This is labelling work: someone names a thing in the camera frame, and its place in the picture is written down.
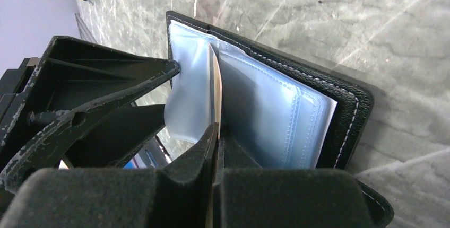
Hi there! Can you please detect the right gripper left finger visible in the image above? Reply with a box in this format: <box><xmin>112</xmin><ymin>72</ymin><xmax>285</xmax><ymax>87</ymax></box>
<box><xmin>1</xmin><ymin>123</ymin><xmax>218</xmax><ymax>227</ymax></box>

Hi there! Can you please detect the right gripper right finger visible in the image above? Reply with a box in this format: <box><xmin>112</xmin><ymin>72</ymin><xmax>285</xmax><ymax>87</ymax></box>
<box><xmin>212</xmin><ymin>128</ymin><xmax>374</xmax><ymax>227</ymax></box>

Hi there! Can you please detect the gold VIP card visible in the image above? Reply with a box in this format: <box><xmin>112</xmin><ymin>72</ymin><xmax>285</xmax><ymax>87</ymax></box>
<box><xmin>207</xmin><ymin>44</ymin><xmax>222</xmax><ymax>139</ymax></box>

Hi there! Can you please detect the black leather card holder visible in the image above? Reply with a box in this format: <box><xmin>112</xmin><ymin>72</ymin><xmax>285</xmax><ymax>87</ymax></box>
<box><xmin>163</xmin><ymin>10</ymin><xmax>395</xmax><ymax>228</ymax></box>

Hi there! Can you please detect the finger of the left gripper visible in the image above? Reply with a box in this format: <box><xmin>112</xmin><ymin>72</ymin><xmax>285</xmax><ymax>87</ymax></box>
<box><xmin>1</xmin><ymin>36</ymin><xmax>180</xmax><ymax>193</ymax></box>

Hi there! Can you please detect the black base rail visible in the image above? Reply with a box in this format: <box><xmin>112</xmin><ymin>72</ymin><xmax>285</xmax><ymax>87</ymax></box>
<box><xmin>124</xmin><ymin>136</ymin><xmax>172</xmax><ymax>169</ymax></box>

